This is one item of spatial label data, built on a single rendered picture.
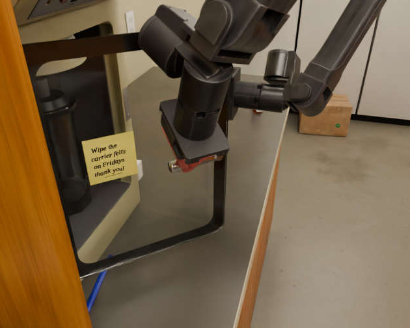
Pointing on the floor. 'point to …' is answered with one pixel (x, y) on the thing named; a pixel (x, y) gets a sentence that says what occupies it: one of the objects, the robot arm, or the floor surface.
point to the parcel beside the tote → (328, 118)
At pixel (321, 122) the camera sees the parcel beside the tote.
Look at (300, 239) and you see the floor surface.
